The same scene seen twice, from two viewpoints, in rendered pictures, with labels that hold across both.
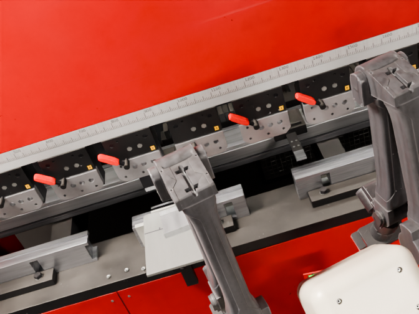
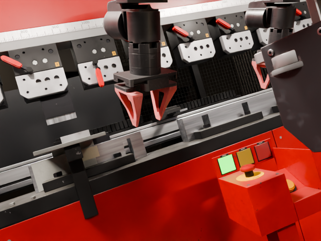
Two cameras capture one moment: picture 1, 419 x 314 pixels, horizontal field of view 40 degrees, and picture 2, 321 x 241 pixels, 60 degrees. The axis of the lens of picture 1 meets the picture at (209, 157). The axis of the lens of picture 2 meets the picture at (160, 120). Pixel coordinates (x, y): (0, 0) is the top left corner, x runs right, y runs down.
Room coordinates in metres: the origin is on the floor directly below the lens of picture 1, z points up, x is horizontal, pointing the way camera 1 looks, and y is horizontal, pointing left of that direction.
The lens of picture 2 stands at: (0.44, 0.28, 0.99)
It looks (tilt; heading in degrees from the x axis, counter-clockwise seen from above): 0 degrees down; 336
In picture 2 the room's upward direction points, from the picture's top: 17 degrees counter-clockwise
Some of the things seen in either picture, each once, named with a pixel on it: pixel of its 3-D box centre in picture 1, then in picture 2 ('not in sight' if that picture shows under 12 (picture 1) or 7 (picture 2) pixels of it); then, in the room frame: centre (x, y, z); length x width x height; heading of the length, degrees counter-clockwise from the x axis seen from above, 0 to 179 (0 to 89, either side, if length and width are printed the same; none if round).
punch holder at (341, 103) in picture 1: (323, 90); (191, 43); (1.41, -0.39, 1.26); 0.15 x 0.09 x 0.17; 86
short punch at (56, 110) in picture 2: (156, 176); (58, 108); (1.45, 0.18, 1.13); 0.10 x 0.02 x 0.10; 86
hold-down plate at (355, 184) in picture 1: (353, 186); (229, 125); (1.35, -0.42, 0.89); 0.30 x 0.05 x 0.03; 86
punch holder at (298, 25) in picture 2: not in sight; (296, 22); (1.36, -0.99, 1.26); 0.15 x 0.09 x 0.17; 86
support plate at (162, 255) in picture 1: (172, 236); (69, 144); (1.30, 0.19, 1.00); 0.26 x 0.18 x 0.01; 176
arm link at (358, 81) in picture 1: (387, 148); not in sight; (0.90, -0.37, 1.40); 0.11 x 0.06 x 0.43; 99
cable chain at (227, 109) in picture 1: (210, 117); (108, 129); (1.84, -0.05, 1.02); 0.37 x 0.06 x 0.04; 86
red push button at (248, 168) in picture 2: not in sight; (248, 171); (1.02, -0.18, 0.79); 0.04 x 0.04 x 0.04
